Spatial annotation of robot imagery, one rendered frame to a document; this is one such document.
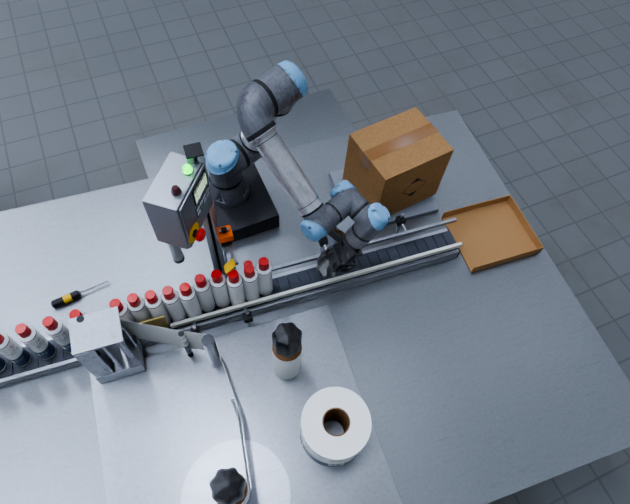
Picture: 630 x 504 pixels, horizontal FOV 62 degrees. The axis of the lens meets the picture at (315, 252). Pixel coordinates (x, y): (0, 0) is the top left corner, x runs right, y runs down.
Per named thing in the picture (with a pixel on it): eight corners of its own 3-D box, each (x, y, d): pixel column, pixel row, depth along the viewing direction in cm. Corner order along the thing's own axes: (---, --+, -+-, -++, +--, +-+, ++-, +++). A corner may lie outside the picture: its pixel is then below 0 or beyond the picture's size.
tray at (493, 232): (471, 272, 196) (474, 267, 193) (441, 217, 208) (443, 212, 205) (539, 252, 202) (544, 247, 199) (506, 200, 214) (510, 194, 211)
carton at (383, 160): (373, 223, 203) (385, 180, 179) (341, 179, 213) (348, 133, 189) (435, 194, 211) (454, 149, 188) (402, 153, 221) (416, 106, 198)
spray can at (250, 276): (254, 305, 179) (251, 278, 162) (242, 298, 181) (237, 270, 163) (262, 294, 182) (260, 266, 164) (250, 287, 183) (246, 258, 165)
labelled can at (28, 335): (40, 362, 166) (11, 339, 148) (39, 347, 168) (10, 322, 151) (57, 357, 167) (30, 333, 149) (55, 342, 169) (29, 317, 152)
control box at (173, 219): (157, 241, 144) (140, 200, 127) (182, 194, 152) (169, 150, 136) (191, 251, 143) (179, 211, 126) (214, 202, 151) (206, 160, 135)
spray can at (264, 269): (257, 295, 181) (254, 267, 164) (259, 282, 184) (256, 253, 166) (272, 297, 181) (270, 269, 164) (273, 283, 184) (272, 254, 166)
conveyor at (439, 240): (-7, 385, 166) (-13, 381, 162) (-8, 361, 169) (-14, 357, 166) (456, 253, 199) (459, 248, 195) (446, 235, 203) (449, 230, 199)
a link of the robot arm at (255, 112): (225, 96, 138) (323, 244, 152) (256, 76, 142) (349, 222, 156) (213, 106, 149) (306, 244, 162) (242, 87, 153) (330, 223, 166)
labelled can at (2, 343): (15, 369, 165) (-18, 346, 147) (14, 354, 167) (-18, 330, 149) (32, 364, 166) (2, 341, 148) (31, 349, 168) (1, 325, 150)
